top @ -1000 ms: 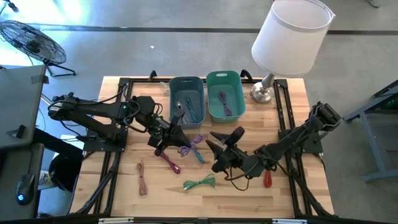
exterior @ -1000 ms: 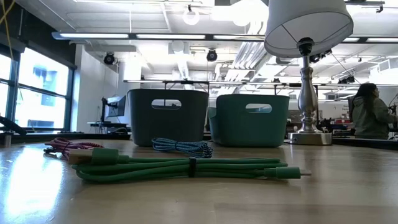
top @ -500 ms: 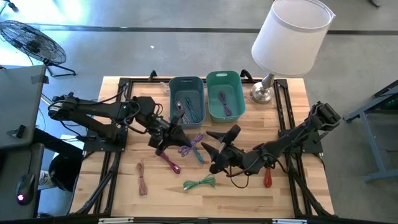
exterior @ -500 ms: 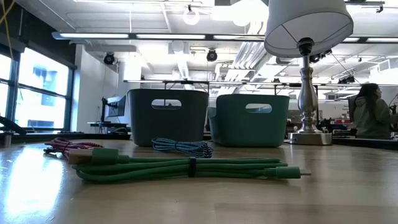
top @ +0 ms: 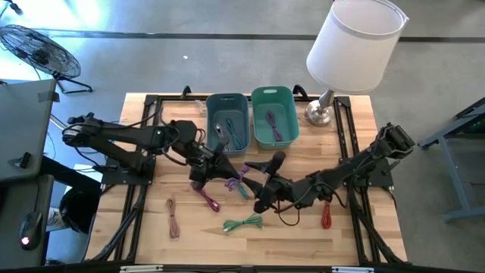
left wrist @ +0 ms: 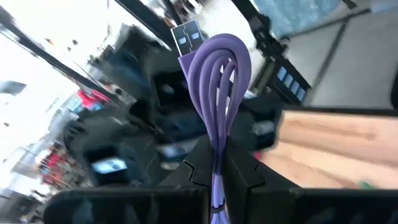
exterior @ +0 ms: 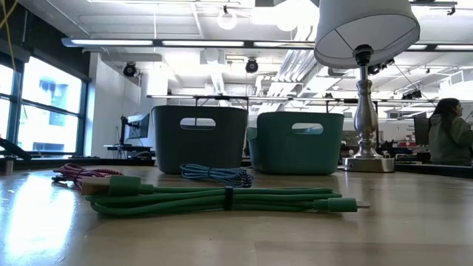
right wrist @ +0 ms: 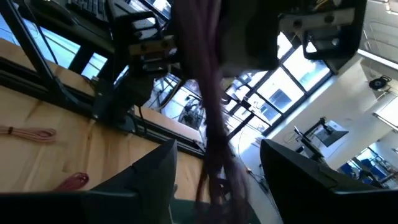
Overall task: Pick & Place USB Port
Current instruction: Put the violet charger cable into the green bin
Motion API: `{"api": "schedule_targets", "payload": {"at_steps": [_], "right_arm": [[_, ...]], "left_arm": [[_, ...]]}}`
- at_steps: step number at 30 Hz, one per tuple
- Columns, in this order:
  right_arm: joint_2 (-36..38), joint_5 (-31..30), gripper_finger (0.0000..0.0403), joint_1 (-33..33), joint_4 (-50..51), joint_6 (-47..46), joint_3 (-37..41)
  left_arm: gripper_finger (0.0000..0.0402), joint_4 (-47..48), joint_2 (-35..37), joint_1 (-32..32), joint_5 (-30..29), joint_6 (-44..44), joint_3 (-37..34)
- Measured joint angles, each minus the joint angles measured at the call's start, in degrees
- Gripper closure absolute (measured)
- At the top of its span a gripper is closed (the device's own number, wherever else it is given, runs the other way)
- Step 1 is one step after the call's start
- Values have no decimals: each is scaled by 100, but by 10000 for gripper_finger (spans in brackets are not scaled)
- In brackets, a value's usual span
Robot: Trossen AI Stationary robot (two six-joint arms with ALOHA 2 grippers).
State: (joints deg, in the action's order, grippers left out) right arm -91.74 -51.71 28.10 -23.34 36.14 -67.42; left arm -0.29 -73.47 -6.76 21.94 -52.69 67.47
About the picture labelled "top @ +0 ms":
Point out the black round bucket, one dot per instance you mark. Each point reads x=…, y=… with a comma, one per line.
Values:
x=77, y=210

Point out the black computer mouse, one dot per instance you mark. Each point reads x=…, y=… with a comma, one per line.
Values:
x=30, y=231

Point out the black aluminium rig frame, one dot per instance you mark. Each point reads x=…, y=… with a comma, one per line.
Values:
x=178, y=98

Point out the black floor fan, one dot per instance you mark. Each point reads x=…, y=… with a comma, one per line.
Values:
x=38, y=49

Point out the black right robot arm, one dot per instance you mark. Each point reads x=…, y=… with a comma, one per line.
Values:
x=341, y=174

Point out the blue-grey metal trolley frame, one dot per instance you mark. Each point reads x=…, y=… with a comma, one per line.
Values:
x=451, y=163

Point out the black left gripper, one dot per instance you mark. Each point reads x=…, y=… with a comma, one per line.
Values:
x=204, y=163

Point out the green plastic bin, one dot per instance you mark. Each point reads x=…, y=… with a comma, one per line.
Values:
x=261, y=125

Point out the blue-grey plastic bin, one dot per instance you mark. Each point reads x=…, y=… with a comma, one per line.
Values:
x=210, y=113

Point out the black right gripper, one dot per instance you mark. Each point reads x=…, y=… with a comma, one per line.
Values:
x=280, y=189

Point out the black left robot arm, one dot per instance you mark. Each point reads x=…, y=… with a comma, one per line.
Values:
x=113, y=132

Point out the white shade silver table lamp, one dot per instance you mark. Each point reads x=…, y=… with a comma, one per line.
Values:
x=356, y=45

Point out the grey side desk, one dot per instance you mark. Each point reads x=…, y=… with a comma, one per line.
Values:
x=22, y=121

